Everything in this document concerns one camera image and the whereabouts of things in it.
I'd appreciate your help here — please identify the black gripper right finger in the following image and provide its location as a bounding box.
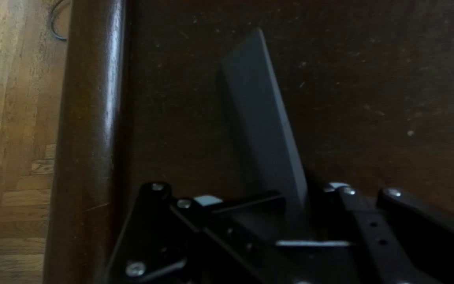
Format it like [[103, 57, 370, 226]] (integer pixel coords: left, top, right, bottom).
[[313, 180, 454, 284]]

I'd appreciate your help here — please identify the black cable by outlet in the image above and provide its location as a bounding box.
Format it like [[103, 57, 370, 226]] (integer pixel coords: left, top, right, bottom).
[[46, 0, 75, 43]]

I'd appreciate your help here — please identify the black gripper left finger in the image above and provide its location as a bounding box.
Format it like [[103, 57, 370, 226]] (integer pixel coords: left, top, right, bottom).
[[102, 180, 295, 284]]

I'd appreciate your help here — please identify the black remote control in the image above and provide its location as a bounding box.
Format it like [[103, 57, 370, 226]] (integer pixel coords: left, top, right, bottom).
[[218, 27, 311, 215]]

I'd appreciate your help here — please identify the dark brown wooden side table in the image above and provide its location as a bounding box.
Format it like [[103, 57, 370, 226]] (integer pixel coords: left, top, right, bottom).
[[42, 0, 454, 284]]

